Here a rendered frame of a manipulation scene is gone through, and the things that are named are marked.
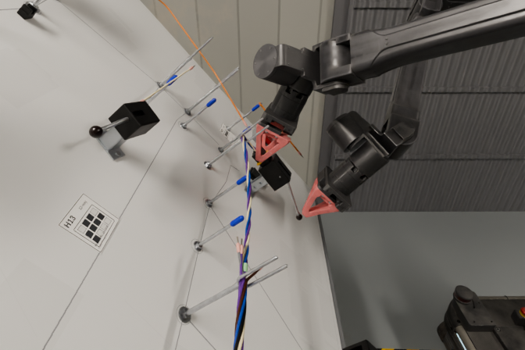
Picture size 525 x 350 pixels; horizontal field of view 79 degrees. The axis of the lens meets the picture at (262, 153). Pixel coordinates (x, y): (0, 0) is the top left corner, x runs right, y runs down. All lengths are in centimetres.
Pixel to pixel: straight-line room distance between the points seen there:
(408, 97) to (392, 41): 24
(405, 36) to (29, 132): 48
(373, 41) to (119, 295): 46
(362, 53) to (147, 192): 37
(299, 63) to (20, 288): 44
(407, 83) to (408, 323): 139
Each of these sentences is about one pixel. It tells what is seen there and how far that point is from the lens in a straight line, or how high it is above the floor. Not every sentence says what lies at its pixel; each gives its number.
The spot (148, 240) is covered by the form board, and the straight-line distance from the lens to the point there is 42.
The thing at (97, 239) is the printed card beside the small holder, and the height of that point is 126.
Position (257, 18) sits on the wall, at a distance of 187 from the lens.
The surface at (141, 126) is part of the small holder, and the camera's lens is 41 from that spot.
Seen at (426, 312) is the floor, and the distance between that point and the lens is 199.
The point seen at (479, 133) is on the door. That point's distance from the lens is 243.
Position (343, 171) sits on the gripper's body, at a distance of 64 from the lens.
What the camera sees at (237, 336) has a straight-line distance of 33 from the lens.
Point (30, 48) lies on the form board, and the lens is 52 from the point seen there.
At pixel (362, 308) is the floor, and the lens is 189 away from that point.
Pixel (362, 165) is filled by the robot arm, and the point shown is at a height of 118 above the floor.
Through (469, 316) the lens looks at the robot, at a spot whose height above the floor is 28.
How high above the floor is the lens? 150
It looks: 29 degrees down
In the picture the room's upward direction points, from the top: straight up
